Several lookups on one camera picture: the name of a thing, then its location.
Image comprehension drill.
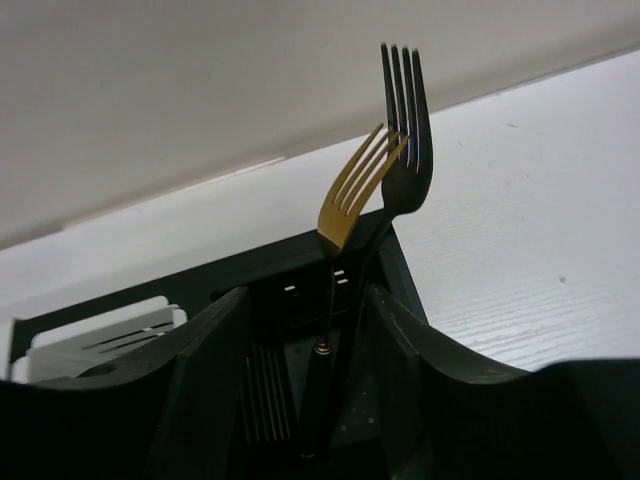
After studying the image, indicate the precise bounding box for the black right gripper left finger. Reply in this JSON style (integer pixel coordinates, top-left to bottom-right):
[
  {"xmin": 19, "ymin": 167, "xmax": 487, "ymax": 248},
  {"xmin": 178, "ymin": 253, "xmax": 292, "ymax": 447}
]
[{"xmin": 1, "ymin": 287, "xmax": 250, "ymax": 479}]

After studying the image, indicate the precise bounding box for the black fork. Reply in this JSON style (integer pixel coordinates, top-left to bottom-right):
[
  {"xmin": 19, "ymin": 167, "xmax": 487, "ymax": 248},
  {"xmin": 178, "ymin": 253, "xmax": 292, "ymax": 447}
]
[{"xmin": 324, "ymin": 42, "xmax": 435, "ymax": 451}]

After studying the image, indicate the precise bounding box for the gold fork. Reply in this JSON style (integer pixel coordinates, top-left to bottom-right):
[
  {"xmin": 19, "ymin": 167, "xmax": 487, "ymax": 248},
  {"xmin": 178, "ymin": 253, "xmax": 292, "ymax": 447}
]
[{"xmin": 298, "ymin": 126, "xmax": 409, "ymax": 459}]

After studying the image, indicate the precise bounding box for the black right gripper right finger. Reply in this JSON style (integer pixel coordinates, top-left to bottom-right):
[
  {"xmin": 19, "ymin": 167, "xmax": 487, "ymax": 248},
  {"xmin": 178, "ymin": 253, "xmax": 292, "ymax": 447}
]
[{"xmin": 367, "ymin": 285, "xmax": 639, "ymax": 479}]

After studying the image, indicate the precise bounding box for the black utensil caddy frame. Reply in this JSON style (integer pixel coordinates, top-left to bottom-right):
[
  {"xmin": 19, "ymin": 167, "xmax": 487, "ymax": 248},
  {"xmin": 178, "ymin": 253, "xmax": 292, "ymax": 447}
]
[{"xmin": 8, "ymin": 210, "xmax": 427, "ymax": 374}]

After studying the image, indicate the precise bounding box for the white bin in black caddy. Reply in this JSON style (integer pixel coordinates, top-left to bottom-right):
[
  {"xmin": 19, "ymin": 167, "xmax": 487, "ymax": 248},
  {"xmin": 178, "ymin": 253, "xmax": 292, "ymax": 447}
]
[{"xmin": 9, "ymin": 296, "xmax": 188, "ymax": 383}]

